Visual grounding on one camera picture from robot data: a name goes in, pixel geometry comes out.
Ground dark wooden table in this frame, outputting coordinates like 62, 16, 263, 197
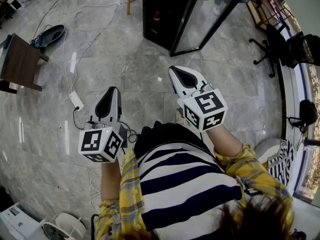
0, 33, 50, 95

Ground dark grey shell case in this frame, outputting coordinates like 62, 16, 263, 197
37, 24, 67, 49

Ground black white striped cushion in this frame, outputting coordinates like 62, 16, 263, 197
267, 138, 296, 186

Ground white fan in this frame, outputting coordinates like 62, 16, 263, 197
41, 212, 87, 240

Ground yellow plaid overshirt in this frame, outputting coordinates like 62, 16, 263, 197
94, 143, 296, 240

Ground black plug cable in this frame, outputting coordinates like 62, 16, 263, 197
72, 107, 87, 131

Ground person's left forearm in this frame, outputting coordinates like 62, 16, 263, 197
100, 158, 123, 202

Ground black glass-door cabinet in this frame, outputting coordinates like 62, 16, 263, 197
142, 0, 255, 58

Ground teal and black device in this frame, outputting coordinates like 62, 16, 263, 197
30, 33, 42, 49

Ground white appliance box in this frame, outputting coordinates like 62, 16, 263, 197
0, 202, 47, 240

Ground black trousers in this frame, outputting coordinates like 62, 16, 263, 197
133, 120, 211, 158

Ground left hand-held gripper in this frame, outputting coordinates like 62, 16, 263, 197
78, 86, 129, 163

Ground navy white striped shirt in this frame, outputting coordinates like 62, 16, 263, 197
136, 142, 247, 240

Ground wooden shelf rack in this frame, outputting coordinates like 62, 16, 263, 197
246, 0, 295, 31

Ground black bag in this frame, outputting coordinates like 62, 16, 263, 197
287, 99, 319, 130

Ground white power cable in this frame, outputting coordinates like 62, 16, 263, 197
62, 31, 76, 93
73, 2, 121, 93

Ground person's right forearm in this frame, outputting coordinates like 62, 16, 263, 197
206, 124, 245, 159

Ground white power strip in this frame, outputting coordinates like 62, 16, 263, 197
69, 90, 85, 112

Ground white chair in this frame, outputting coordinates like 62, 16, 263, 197
253, 137, 285, 170

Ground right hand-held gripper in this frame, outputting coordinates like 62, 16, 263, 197
168, 66, 229, 134

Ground black office chair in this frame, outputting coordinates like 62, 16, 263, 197
248, 23, 320, 79

